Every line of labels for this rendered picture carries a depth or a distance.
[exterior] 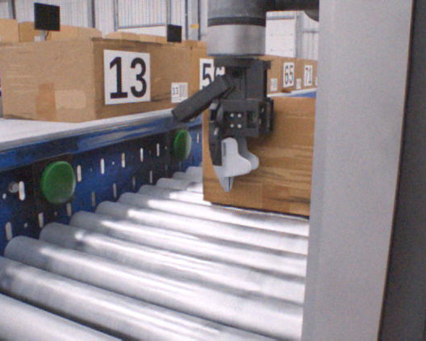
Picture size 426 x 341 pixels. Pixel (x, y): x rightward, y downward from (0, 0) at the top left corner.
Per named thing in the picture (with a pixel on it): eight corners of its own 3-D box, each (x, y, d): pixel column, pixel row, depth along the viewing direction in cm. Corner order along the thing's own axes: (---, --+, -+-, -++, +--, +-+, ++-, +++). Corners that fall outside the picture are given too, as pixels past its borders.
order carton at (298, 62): (279, 95, 185) (280, 55, 181) (219, 92, 198) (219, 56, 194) (302, 91, 219) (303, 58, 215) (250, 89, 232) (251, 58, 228)
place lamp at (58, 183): (48, 210, 64) (44, 166, 62) (42, 209, 64) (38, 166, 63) (79, 199, 70) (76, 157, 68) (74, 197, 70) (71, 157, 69)
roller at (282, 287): (389, 291, 43) (389, 296, 47) (37, 216, 66) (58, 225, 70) (381, 340, 41) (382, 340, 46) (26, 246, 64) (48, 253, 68)
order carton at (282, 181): (367, 223, 65) (376, 115, 62) (200, 200, 77) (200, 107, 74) (380, 170, 100) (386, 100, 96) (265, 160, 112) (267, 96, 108)
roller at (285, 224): (398, 241, 64) (393, 271, 62) (128, 198, 87) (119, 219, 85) (399, 228, 60) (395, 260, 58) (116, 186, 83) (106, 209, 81)
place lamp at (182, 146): (178, 162, 98) (178, 132, 96) (174, 161, 98) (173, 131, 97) (193, 157, 104) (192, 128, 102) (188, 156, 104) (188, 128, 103)
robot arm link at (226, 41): (195, 27, 61) (223, 32, 70) (196, 60, 62) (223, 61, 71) (253, 23, 57) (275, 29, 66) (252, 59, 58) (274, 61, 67)
